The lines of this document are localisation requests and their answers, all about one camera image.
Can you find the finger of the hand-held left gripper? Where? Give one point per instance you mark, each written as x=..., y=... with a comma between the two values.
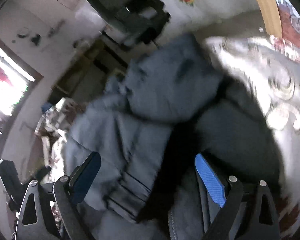
x=7, y=172

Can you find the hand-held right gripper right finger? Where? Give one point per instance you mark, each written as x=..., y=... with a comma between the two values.
x=210, y=180

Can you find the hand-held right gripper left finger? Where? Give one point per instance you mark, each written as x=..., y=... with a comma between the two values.
x=86, y=180

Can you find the dark blue garment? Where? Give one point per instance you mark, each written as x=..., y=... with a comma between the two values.
x=152, y=92

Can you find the floral patterned cloth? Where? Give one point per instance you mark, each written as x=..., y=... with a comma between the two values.
x=57, y=122

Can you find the small blue item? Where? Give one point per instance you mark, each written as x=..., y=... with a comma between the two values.
x=46, y=107

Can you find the wooden shelf unit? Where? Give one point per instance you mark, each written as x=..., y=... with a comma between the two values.
x=90, y=65

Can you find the white swirl printed blanket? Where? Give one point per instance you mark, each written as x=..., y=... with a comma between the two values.
x=277, y=80

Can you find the red patterned cloth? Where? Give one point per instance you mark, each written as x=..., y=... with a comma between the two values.
x=287, y=48

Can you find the black office chair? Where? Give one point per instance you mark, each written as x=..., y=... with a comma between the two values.
x=110, y=0

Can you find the light wooden wardrobe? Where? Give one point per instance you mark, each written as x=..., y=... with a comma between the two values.
x=267, y=7

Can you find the window with brown frame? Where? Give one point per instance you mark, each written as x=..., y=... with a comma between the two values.
x=5, y=85

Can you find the round wall fixture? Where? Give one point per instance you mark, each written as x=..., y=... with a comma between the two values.
x=22, y=33

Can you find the red wall poster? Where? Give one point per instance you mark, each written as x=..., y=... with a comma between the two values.
x=290, y=17

